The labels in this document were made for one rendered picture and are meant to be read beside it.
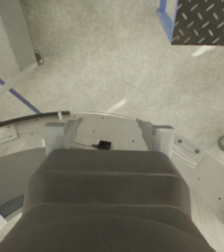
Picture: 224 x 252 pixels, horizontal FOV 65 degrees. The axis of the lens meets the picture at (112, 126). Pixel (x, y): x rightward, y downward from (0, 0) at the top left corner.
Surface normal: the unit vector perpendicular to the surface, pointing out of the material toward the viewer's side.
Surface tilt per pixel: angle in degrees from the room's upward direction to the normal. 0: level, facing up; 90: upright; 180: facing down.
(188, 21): 0
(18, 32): 0
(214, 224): 90
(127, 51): 0
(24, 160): 25
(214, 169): 90
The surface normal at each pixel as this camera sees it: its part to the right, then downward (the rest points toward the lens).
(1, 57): -0.12, 0.64
